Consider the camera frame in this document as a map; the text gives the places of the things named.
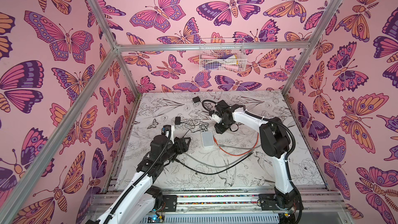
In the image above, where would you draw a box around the black ethernet cable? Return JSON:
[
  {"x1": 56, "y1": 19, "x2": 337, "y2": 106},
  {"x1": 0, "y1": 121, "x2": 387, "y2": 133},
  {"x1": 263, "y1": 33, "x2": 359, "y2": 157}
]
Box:
[{"x1": 174, "y1": 150, "x2": 262, "y2": 175}]

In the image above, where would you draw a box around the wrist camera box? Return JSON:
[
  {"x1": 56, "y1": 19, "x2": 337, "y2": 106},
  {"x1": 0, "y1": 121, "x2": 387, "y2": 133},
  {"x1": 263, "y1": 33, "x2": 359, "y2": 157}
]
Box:
[
  {"x1": 162, "y1": 125, "x2": 175, "y2": 144},
  {"x1": 211, "y1": 114, "x2": 222, "y2": 123}
]

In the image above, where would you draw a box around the aluminium frame post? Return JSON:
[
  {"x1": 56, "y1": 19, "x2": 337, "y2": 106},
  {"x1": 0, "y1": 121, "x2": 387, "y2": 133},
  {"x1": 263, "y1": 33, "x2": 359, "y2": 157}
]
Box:
[{"x1": 87, "y1": 0, "x2": 140, "y2": 96}]

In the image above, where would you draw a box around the white network switch box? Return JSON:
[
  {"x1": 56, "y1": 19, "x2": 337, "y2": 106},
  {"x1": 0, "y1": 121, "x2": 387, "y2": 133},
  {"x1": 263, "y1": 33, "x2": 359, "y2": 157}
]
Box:
[{"x1": 201, "y1": 131, "x2": 215, "y2": 148}]

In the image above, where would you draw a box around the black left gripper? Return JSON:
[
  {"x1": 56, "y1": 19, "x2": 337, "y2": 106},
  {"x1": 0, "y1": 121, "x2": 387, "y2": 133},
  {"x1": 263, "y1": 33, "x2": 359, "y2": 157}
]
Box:
[{"x1": 158, "y1": 136, "x2": 190, "y2": 165}]

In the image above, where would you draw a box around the red ethernet cable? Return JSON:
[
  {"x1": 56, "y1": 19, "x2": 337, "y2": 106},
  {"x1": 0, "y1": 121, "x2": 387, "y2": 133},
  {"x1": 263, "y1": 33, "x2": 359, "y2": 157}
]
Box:
[{"x1": 212, "y1": 132, "x2": 260, "y2": 157}]

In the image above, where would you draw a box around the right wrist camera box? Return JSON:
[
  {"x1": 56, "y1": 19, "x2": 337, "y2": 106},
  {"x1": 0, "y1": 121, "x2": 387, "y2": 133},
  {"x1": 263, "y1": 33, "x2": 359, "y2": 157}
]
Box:
[{"x1": 211, "y1": 114, "x2": 222, "y2": 123}]

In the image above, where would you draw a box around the black power adapter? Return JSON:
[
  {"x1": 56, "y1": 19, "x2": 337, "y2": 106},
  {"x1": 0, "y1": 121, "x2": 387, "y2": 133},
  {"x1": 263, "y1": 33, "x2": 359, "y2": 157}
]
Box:
[
  {"x1": 174, "y1": 116, "x2": 209, "y2": 139},
  {"x1": 190, "y1": 96, "x2": 216, "y2": 120}
]

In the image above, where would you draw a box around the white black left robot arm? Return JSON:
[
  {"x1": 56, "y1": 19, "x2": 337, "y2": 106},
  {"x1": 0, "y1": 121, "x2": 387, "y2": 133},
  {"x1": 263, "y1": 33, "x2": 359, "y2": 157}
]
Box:
[{"x1": 86, "y1": 125, "x2": 191, "y2": 224}]

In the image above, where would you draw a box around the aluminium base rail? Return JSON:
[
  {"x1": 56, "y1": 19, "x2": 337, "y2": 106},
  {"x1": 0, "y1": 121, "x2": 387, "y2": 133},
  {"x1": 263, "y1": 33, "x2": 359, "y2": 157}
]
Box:
[{"x1": 86, "y1": 186, "x2": 352, "y2": 224}]

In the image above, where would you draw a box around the white wire basket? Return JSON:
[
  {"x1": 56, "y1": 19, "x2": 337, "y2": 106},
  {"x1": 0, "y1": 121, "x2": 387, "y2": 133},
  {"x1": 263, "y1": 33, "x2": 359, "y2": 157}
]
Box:
[{"x1": 198, "y1": 38, "x2": 247, "y2": 73}]

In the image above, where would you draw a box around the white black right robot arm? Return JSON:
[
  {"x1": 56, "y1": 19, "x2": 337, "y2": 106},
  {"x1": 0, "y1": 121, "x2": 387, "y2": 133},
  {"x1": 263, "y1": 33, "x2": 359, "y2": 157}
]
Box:
[{"x1": 209, "y1": 100, "x2": 304, "y2": 224}]

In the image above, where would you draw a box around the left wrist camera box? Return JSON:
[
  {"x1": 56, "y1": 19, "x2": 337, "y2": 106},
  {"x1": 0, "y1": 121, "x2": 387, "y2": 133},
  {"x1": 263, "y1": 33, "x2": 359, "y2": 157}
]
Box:
[{"x1": 162, "y1": 125, "x2": 175, "y2": 144}]

